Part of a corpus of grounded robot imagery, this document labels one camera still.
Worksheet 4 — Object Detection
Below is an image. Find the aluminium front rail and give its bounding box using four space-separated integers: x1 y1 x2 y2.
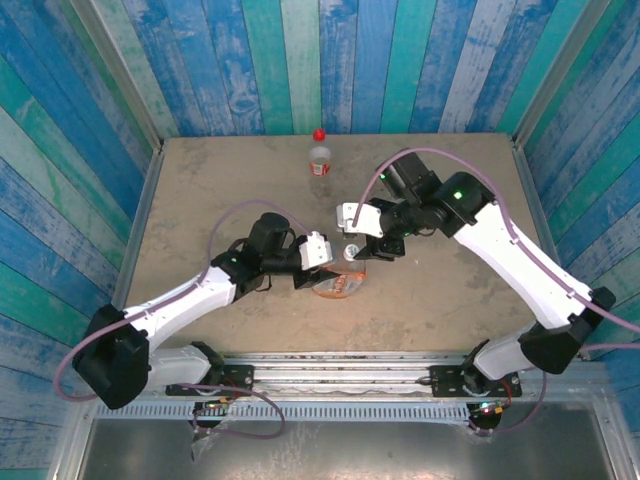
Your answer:
74 351 614 401

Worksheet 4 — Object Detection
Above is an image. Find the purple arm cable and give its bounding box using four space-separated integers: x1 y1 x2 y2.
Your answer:
53 199 317 440
352 147 640 437

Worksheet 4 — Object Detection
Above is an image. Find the aluminium side rail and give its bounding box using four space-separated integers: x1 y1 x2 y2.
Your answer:
512 140 592 361
94 143 166 359

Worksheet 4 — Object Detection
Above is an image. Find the clear bottle orange label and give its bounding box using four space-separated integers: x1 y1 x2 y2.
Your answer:
310 244 368 301

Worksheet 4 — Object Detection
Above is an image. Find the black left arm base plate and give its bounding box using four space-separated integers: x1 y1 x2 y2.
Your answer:
199 363 255 398

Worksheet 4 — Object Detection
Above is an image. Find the small control circuit board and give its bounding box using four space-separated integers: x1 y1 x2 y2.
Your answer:
193 396 236 411
469 398 511 417

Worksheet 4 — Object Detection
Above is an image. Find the grey slotted cable duct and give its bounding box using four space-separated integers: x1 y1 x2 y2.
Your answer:
124 401 472 422

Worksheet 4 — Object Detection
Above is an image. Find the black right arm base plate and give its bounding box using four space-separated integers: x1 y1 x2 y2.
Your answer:
429 364 523 399

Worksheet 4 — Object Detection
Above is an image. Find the clear bottle red label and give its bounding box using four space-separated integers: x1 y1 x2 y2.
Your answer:
308 128 334 196

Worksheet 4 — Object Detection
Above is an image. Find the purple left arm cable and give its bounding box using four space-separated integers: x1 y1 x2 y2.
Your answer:
53 199 317 440

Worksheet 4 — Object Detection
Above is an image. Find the clear plastic bag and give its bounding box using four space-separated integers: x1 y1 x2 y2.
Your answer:
189 422 224 461

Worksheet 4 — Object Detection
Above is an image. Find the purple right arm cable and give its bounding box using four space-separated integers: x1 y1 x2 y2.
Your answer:
352 147 640 437

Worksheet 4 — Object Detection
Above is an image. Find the aluminium frame post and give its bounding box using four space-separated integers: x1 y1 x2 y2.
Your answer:
512 0 609 147
69 0 164 151

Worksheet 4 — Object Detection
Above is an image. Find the steel sheet panel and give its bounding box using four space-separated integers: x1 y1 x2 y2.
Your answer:
49 417 621 480

